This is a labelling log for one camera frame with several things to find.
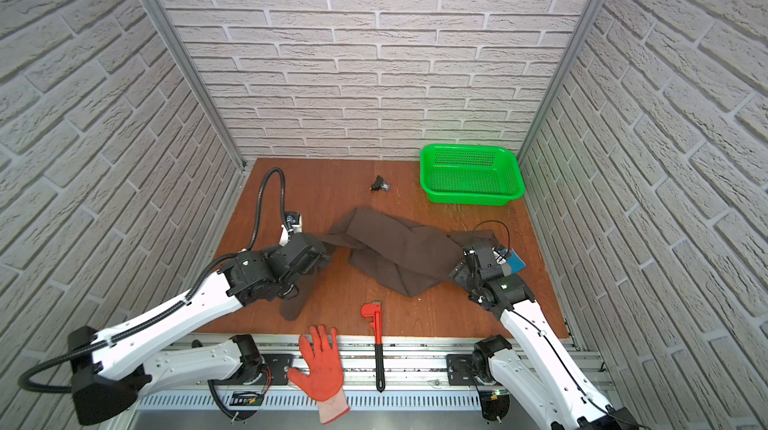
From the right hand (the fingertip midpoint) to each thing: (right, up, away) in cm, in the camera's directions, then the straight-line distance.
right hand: (465, 273), depth 80 cm
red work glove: (-37, -25, -9) cm, 45 cm away
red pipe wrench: (-25, -11, +2) cm, 28 cm away
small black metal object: (-25, +25, +31) cm, 47 cm away
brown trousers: (-13, +1, +11) cm, 17 cm away
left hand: (-42, +9, -6) cm, 44 cm away
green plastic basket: (+11, +29, +37) cm, 49 cm away
